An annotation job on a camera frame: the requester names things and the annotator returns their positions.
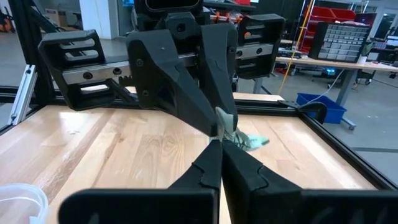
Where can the small green packet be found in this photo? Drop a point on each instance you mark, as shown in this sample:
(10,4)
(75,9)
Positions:
(248,141)

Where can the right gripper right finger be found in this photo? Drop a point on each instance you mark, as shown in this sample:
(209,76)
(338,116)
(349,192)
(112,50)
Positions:
(264,202)

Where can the clear oval plastic container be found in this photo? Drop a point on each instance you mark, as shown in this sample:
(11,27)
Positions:
(21,202)

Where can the black aluminium table frame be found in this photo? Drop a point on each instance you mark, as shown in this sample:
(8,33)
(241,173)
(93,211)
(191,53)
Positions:
(342,149)

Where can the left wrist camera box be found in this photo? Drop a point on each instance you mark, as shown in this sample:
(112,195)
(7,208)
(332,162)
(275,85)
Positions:
(171,4)

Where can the black corner clamp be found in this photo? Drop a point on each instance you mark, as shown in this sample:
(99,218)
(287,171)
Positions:
(311,109)

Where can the grey drawer organizer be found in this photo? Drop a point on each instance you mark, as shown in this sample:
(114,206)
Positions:
(340,42)

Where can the white pillar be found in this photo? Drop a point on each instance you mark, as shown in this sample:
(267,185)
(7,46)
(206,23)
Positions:
(99,18)

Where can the red storage bins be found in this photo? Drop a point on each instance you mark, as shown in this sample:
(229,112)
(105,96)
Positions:
(329,15)

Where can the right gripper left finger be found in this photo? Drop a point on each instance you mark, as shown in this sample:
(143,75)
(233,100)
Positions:
(186,202)

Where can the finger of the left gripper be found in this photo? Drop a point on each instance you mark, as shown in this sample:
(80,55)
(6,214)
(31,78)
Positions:
(220,62)
(161,74)

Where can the blue plastic bin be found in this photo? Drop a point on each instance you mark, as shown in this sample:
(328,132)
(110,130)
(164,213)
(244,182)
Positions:
(326,109)

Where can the silver aluminium bracket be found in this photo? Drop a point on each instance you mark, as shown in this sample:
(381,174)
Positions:
(23,93)

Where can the wooden workbench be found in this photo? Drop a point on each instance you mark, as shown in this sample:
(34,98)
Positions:
(342,67)

